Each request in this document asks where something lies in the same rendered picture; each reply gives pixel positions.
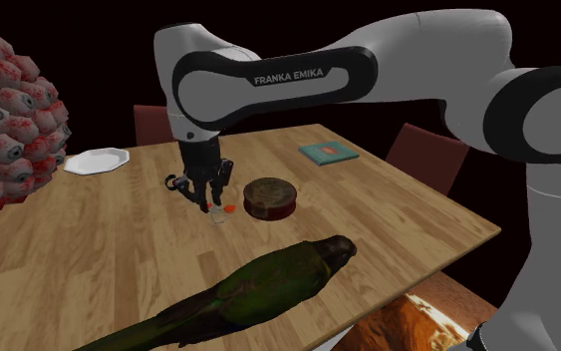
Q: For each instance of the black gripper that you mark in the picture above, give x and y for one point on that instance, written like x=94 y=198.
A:
x=201 y=158

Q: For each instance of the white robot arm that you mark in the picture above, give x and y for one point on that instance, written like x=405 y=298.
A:
x=435 y=63

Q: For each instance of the small red and clear object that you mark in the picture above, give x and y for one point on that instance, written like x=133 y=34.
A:
x=230 y=209

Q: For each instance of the round brown tin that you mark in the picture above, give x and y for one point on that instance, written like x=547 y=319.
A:
x=269 y=197

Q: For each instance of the white octagonal plate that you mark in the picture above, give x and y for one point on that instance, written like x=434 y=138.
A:
x=96 y=161

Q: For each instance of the green parrot figure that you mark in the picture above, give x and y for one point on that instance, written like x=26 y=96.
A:
x=265 y=284

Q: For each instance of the teal book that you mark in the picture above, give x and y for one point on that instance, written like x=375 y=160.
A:
x=329 y=152

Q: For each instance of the wooden table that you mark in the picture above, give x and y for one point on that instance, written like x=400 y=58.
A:
x=90 y=252

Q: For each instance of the cluster of bloodshot eyeballs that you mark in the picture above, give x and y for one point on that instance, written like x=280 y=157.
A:
x=5 y=126

